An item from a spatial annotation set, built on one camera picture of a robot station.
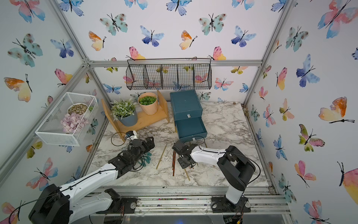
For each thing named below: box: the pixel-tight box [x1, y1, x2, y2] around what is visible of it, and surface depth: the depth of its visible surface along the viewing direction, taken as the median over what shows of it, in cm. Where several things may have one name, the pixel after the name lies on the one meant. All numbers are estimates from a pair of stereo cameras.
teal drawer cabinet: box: [169, 89, 207, 131], surface depth 95 cm
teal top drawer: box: [174, 109, 203, 121], surface depth 90 cm
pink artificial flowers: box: [60, 112, 90, 134], surface depth 65 cm
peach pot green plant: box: [137, 91, 159, 116], surface depth 100 cm
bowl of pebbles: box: [67, 102, 89, 116], surface depth 72 cm
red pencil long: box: [172, 150, 176, 177], surface depth 92 cm
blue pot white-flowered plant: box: [110, 97, 138, 127], surface depth 89 cm
